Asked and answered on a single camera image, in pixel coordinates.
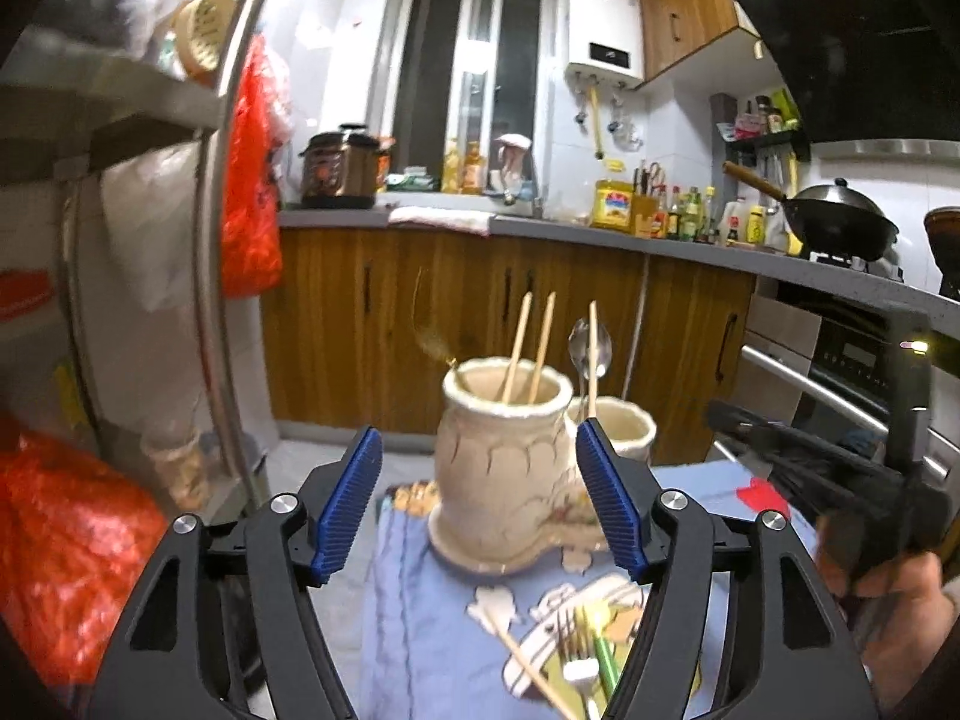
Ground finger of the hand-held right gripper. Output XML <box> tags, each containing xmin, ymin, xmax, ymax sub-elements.
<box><xmin>705</xmin><ymin>399</ymin><xmax>895</xmax><ymax>475</ymax></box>
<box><xmin>766</xmin><ymin>456</ymin><xmax>902</xmax><ymax>572</ymax></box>

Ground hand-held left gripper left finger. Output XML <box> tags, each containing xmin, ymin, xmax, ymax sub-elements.
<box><xmin>86</xmin><ymin>424</ymin><xmax>385</xmax><ymax>720</ymax></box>

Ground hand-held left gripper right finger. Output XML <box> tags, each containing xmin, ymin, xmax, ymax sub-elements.
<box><xmin>574</xmin><ymin>416</ymin><xmax>882</xmax><ymax>720</ymax></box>

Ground cream floral ceramic utensil holder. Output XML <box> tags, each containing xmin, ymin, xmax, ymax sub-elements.
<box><xmin>427</xmin><ymin>358</ymin><xmax>657</xmax><ymax>575</ymax></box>

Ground steel fork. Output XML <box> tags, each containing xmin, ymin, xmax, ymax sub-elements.
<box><xmin>555</xmin><ymin>606</ymin><xmax>601</xmax><ymax>691</ymax></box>

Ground wooden chopstick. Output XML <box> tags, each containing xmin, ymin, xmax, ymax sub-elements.
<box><xmin>501</xmin><ymin>291</ymin><xmax>533</xmax><ymax>404</ymax></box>
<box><xmin>480</xmin><ymin>606</ymin><xmax>584</xmax><ymax>720</ymax></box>
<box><xmin>587</xmin><ymin>300</ymin><xmax>601</xmax><ymax>421</ymax></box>
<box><xmin>529</xmin><ymin>291</ymin><xmax>557</xmax><ymax>402</ymax></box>

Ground yellow green plastic spoon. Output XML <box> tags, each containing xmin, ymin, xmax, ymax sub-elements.
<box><xmin>585</xmin><ymin>604</ymin><xmax>623</xmax><ymax>698</ymax></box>

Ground large steel spoon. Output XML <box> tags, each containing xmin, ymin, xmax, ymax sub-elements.
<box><xmin>568</xmin><ymin>317</ymin><xmax>614</xmax><ymax>400</ymax></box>

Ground person's right hand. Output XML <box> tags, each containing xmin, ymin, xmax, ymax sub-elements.
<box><xmin>814</xmin><ymin>536</ymin><xmax>960</xmax><ymax>712</ymax></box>

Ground stainless steel oven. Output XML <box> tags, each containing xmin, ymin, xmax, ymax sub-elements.
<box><xmin>731</xmin><ymin>296</ymin><xmax>960</xmax><ymax>511</ymax></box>

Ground blue printed cloth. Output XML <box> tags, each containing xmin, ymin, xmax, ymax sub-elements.
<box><xmin>360</xmin><ymin>457</ymin><xmax>818</xmax><ymax>720</ymax></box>

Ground wooden lower cabinets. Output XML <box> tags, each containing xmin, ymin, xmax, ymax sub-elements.
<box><xmin>261</xmin><ymin>229</ymin><xmax>758</xmax><ymax>466</ymax></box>

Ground grey kitchen countertop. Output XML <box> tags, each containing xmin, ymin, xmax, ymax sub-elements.
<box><xmin>279</xmin><ymin>206</ymin><xmax>960</xmax><ymax>331</ymax></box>

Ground white plastic bottle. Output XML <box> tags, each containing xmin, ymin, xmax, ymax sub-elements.
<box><xmin>721</xmin><ymin>199</ymin><xmax>751</xmax><ymax>247</ymax></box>

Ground brown clay pot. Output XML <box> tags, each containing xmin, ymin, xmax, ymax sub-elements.
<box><xmin>924</xmin><ymin>208</ymin><xmax>960</xmax><ymax>301</ymax></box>

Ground row of sauce bottles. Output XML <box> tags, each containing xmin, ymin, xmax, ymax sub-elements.
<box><xmin>664</xmin><ymin>184</ymin><xmax>725</xmax><ymax>245</ymax></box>

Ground knife block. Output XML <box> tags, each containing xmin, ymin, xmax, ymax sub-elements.
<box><xmin>630</xmin><ymin>161</ymin><xmax>668</xmax><ymax>239</ymax></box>

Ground crumpled red plastic bag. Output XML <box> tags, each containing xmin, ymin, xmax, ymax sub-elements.
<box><xmin>0</xmin><ymin>420</ymin><xmax>170</xmax><ymax>691</ymax></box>

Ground white towel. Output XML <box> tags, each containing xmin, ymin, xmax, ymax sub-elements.
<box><xmin>388</xmin><ymin>205</ymin><xmax>492</xmax><ymax>236</ymax></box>

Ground yellow oil container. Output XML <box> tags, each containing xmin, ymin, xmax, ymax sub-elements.
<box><xmin>591</xmin><ymin>178</ymin><xmax>635</xmax><ymax>232</ymax></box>

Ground stainless steel shelf rack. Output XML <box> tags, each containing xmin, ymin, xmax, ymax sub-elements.
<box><xmin>0</xmin><ymin>0</ymin><xmax>295</xmax><ymax>515</ymax></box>

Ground black steel rice cooker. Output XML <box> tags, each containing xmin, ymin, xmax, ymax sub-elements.
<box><xmin>298</xmin><ymin>122</ymin><xmax>383</xmax><ymax>209</ymax></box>

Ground hanging red plastic bag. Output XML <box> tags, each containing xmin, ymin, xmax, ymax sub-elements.
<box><xmin>221</xmin><ymin>34</ymin><xmax>284</xmax><ymax>299</ymax></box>

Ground hanging white plastic bag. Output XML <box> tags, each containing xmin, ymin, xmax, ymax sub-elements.
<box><xmin>97</xmin><ymin>142</ymin><xmax>203</xmax><ymax>312</ymax></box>

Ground white ceramic pitcher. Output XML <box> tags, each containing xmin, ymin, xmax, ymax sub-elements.
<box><xmin>491</xmin><ymin>133</ymin><xmax>537</xmax><ymax>200</ymax></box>

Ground black range hood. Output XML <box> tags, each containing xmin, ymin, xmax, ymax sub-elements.
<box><xmin>729</xmin><ymin>0</ymin><xmax>960</xmax><ymax>145</ymax></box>

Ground sliding window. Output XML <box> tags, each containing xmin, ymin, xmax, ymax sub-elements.
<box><xmin>390</xmin><ymin>0</ymin><xmax>556</xmax><ymax>194</ymax></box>

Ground wooden upper cabinet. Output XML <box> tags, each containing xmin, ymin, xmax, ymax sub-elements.
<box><xmin>630</xmin><ymin>0</ymin><xmax>815</xmax><ymax>83</ymax></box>

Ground white water heater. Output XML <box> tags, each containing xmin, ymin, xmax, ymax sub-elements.
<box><xmin>564</xmin><ymin>0</ymin><xmax>647</xmax><ymax>91</ymax></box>

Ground yellow strainer ladle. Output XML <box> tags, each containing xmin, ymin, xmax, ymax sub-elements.
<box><xmin>171</xmin><ymin>0</ymin><xmax>239</xmax><ymax>87</ymax></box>

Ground black wok with wooden handle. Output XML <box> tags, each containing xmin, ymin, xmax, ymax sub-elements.
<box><xmin>722</xmin><ymin>160</ymin><xmax>901</xmax><ymax>262</ymax></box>

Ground wall spice rack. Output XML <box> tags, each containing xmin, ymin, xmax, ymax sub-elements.
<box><xmin>711</xmin><ymin>90</ymin><xmax>812</xmax><ymax>162</ymax></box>

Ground yellow hose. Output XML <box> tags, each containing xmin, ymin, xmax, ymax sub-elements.
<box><xmin>589</xmin><ymin>86</ymin><xmax>623</xmax><ymax>170</ymax></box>

